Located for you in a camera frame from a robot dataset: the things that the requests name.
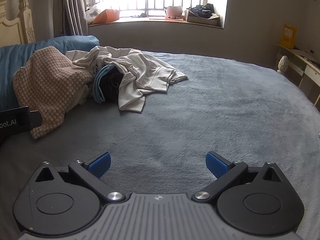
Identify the white sweatshirt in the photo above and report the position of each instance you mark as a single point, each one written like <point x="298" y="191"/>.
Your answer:
<point x="145" y="75"/>

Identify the cardboard box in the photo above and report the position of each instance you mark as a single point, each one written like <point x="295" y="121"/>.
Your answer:
<point x="203" y="21"/>

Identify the grey curtain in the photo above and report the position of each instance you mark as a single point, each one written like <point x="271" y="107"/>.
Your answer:
<point x="70" y="7"/>

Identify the cream carved bedpost finial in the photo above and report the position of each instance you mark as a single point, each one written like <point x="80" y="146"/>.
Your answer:
<point x="283" y="63"/>

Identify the pink bowl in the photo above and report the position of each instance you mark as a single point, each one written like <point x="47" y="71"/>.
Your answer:
<point x="174" y="11"/>

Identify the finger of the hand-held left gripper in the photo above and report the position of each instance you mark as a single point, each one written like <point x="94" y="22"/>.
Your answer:
<point x="36" y="120"/>

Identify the cream carved headboard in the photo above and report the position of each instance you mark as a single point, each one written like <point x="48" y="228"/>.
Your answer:
<point x="17" y="22"/>

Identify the cream garment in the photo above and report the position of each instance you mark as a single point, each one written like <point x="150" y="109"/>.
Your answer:
<point x="75" y="54"/>

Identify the dark clothes pile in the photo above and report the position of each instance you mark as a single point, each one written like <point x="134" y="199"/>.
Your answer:
<point x="202" y="11"/>

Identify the yellow box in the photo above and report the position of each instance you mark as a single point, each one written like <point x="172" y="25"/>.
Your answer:
<point x="288" y="36"/>

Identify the blue pillow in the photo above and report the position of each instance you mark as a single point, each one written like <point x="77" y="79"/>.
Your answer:
<point x="15" y="55"/>

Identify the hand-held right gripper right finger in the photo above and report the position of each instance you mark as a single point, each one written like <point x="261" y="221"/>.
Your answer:
<point x="217" y="165"/>

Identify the light blue garment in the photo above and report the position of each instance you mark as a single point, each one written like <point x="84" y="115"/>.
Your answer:
<point x="98" y="85"/>

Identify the orange bag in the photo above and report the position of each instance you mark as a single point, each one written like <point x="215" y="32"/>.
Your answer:
<point x="107" y="15"/>

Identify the white plastic bag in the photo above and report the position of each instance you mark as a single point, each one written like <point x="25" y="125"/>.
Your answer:
<point x="91" y="15"/>

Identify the beige houndstooth garment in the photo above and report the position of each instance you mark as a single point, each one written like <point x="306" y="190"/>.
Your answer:
<point x="47" y="87"/>

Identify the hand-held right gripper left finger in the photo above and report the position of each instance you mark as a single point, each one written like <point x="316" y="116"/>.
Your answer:
<point x="100" y="165"/>

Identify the black garment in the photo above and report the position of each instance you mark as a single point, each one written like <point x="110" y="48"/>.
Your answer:
<point x="112" y="82"/>

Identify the white desk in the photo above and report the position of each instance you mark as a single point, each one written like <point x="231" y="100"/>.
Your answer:
<point x="310" y="80"/>

